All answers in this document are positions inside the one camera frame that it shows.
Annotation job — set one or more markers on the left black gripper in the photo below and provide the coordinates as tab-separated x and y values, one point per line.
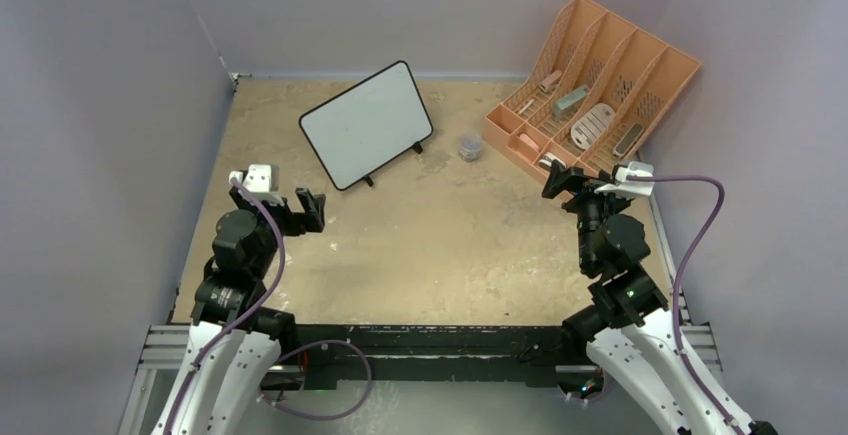
298	223

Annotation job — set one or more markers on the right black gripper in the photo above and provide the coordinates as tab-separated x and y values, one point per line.
571	178

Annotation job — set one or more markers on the black-framed whiteboard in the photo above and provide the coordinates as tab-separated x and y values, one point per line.
367	126

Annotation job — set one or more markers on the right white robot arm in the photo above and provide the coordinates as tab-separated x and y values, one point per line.
631	330

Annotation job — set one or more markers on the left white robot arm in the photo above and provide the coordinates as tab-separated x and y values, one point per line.
233	339

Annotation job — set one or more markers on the grey whiteboard eraser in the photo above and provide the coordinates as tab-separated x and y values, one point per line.
628	140

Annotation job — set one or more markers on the pink eraser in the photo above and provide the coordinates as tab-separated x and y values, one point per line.
529	142

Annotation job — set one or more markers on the teal staple box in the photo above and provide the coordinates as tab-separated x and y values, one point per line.
564	107

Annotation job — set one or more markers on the small white pin item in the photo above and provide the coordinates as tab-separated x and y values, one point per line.
525	107

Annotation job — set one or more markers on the peach plastic desk organizer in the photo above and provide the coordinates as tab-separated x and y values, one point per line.
639	75

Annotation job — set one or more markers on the pink stapler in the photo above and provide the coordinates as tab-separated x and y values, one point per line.
550	82

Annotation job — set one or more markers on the clear jar of clips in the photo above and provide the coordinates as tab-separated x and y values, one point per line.
470	147

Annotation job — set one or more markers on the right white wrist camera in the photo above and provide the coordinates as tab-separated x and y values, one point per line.
631	180

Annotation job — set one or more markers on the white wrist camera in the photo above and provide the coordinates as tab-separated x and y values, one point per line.
631	180
257	178

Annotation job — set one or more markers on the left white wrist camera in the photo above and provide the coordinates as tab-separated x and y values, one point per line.
257	178

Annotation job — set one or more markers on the black aluminium base frame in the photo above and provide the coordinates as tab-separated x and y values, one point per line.
536	356

